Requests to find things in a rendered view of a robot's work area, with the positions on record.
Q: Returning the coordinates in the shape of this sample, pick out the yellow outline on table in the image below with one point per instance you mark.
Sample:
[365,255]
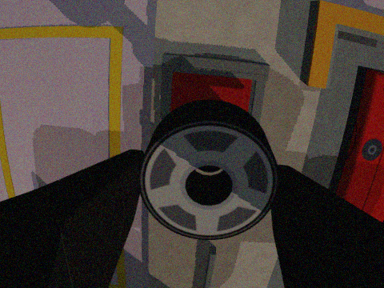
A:
[113,32]

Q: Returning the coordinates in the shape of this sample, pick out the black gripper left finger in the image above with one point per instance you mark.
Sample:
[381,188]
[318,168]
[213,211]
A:
[70,233]

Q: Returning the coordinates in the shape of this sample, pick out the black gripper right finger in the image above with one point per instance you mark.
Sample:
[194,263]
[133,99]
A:
[322,240]

